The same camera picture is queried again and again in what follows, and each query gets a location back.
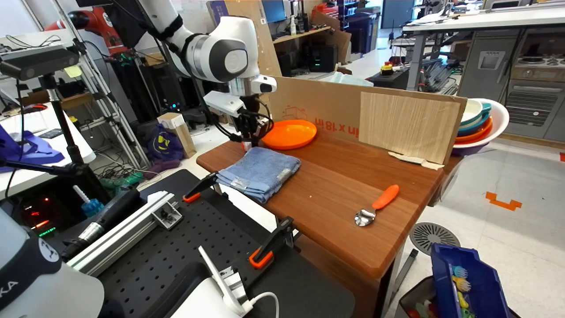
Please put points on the aluminium extrusion rail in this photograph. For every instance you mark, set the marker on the aluminium extrusion rail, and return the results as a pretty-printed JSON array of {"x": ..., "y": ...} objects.
[{"x": 106, "y": 246}]

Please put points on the orange black clamp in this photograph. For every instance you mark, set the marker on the orange black clamp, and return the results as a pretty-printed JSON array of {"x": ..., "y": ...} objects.
[
  {"x": 196, "y": 191},
  {"x": 265, "y": 253}
]

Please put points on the stack of coloured bowls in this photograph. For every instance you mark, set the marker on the stack of coloured bowls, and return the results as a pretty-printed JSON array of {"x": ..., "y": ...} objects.
[{"x": 482, "y": 122}]

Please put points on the orange plate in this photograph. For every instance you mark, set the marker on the orange plate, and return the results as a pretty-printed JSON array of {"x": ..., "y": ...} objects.
[{"x": 289, "y": 134}]

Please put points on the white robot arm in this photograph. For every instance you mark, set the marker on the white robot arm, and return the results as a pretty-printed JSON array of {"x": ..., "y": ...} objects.
[{"x": 226, "y": 55}]

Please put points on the orange black clamp near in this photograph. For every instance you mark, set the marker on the orange black clamp near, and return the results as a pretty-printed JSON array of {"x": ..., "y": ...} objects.
[{"x": 265, "y": 253}]

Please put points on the blue folded towel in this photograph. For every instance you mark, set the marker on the blue folded towel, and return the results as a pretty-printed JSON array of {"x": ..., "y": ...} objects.
[{"x": 259, "y": 173}]

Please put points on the orange handled scoop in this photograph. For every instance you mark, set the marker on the orange handled scoop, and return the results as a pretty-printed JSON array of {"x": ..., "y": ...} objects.
[{"x": 367, "y": 215}]

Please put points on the black camera tripod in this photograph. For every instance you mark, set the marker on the black camera tripod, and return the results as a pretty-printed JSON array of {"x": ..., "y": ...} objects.
[{"x": 42, "y": 64}]

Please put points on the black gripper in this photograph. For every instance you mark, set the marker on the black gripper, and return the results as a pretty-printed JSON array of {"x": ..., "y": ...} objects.
[{"x": 254, "y": 120}]

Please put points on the orange black clamp far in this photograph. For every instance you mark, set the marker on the orange black clamp far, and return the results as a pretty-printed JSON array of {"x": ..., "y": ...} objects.
[{"x": 196, "y": 191}]

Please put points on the light wood panel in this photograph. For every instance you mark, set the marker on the light wood panel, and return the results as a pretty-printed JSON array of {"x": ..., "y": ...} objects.
[{"x": 409, "y": 125}]

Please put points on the cardboard backboard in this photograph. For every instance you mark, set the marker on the cardboard backboard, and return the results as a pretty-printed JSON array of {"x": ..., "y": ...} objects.
[{"x": 332, "y": 106}]

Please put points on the blue plastic bin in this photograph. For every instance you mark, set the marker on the blue plastic bin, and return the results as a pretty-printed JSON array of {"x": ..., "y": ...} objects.
[{"x": 464, "y": 284}]

